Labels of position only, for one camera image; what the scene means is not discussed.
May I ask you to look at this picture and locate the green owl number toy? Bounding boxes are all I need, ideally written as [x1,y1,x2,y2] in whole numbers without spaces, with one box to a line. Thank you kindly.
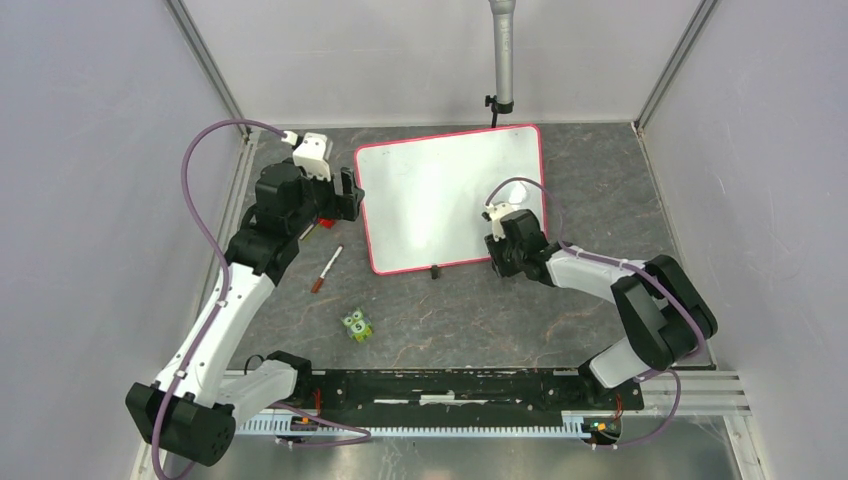
[341,308,373,343]

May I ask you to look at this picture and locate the white slotted cable duct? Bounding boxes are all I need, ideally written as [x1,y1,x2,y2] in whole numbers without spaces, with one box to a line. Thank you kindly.
[236,410,621,442]

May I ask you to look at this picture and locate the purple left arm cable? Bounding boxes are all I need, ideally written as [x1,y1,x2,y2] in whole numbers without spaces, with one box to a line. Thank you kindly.
[150,119,374,480]

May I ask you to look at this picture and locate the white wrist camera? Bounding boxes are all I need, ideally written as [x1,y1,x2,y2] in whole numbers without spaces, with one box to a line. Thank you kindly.
[482,202,517,241]
[293,132,332,181]

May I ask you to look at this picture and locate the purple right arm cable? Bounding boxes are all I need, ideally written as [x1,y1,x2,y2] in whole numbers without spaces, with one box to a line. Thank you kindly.
[485,176,710,452]

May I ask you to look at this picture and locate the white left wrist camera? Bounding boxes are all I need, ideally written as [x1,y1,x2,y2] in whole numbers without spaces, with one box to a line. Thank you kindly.
[293,132,332,181]

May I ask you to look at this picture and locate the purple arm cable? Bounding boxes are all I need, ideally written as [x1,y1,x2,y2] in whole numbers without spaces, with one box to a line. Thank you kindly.
[150,119,374,480]
[485,176,710,452]

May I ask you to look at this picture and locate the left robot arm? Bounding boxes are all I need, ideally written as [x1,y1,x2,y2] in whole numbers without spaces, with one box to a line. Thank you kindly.
[125,159,365,466]

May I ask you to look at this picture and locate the white marker pen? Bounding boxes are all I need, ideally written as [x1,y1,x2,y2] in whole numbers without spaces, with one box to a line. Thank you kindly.
[310,244,344,294]

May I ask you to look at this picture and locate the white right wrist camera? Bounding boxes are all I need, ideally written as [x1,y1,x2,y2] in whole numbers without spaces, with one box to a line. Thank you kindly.
[482,202,517,241]

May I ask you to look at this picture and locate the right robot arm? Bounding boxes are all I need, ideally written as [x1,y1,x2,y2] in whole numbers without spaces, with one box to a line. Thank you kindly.
[482,203,718,408]

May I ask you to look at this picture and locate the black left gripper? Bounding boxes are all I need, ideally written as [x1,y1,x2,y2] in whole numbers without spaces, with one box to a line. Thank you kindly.
[288,163,363,235]

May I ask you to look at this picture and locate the grey camera pole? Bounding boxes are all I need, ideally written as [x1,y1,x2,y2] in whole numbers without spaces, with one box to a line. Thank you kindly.
[489,0,516,115]

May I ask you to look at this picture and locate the white board with pink frame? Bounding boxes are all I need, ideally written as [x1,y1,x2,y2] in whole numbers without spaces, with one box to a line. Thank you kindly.
[354,124,547,275]

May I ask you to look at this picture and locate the black tripod stand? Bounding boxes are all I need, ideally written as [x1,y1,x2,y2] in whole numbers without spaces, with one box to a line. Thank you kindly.
[484,95,500,129]

